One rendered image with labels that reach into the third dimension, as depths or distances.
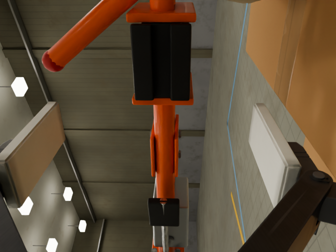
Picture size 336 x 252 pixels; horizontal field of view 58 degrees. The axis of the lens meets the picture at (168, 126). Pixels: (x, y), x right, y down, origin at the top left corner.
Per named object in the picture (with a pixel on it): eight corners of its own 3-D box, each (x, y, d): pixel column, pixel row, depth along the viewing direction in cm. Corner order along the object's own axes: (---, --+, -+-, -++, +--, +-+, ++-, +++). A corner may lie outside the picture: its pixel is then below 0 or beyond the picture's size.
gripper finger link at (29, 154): (21, 210, 15) (6, 209, 16) (66, 139, 22) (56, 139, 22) (5, 161, 14) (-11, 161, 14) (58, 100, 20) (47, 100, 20)
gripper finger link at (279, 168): (286, 165, 14) (303, 166, 14) (253, 102, 20) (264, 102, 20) (275, 215, 15) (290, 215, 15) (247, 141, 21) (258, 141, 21)
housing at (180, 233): (188, 174, 42) (155, 174, 42) (189, 209, 36) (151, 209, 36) (187, 212, 45) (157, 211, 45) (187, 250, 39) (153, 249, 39)
